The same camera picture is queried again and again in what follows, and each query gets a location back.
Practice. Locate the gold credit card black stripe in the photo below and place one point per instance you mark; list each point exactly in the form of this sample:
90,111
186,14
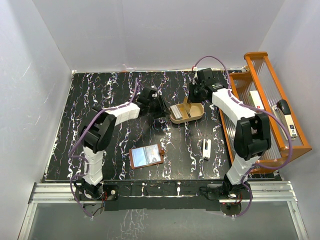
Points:
187,106

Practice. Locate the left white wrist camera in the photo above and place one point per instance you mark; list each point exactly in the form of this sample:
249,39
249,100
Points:
154,88

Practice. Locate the white staple box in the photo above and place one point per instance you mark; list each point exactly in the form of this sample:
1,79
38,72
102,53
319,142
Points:
255,99

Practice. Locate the stack of credit cards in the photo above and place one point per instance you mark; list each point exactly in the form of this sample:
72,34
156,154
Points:
177,111

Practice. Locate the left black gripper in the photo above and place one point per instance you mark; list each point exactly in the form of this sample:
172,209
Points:
162,110

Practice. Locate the brown leather card holder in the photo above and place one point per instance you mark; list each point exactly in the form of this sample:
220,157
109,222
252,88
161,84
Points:
146,156

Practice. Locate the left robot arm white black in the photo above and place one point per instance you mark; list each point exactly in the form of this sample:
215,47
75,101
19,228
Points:
98,135

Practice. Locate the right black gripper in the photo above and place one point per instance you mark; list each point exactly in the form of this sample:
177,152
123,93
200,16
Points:
191,99

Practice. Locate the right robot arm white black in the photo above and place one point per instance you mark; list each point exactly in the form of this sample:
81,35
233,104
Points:
252,137

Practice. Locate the black beige stapler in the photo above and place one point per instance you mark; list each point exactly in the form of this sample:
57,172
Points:
282,111

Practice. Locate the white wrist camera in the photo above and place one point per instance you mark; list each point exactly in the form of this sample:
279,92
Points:
194,69
154,88

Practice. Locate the beige oval tray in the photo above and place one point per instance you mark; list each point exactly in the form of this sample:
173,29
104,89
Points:
196,112

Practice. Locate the orange wooden tiered shelf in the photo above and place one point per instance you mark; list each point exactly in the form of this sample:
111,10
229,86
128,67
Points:
261,76

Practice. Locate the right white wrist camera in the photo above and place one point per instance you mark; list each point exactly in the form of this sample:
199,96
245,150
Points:
194,69

